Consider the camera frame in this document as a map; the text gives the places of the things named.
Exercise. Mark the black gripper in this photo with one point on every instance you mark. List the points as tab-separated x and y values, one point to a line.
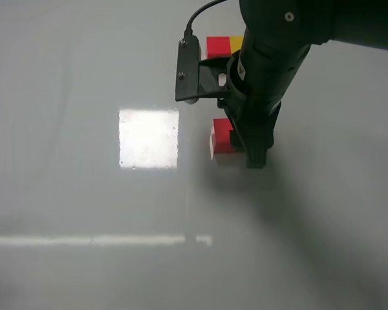
260	75

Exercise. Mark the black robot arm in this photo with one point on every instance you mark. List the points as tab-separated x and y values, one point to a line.
363	23

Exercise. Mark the yellow template cube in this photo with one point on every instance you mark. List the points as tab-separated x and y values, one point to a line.
235	43

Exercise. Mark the red template cube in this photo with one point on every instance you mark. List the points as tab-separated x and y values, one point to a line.
218	46

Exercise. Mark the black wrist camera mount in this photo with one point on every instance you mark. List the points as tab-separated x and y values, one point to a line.
197	78

